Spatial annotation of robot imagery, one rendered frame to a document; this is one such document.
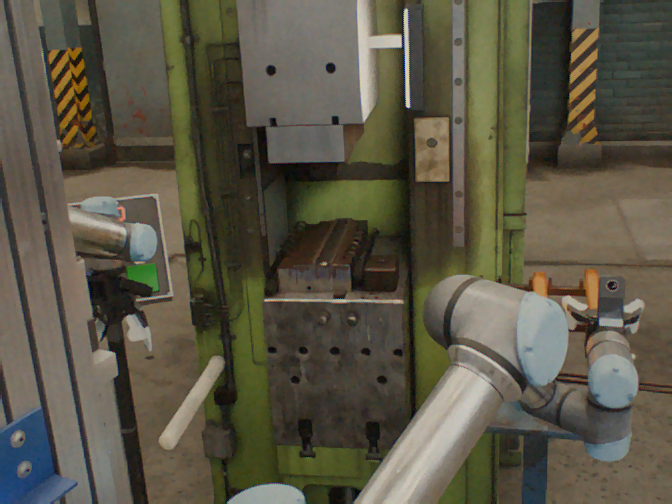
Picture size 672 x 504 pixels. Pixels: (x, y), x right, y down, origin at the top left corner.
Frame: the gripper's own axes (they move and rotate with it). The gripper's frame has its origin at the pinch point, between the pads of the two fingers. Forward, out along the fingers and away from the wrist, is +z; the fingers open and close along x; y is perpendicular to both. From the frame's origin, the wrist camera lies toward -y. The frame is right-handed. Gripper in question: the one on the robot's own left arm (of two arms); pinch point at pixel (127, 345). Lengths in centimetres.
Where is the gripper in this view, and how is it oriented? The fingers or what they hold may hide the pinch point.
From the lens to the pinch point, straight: 187.9
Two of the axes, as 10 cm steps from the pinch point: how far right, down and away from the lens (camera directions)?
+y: -4.6, 3.0, -8.4
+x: 8.9, 1.0, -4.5
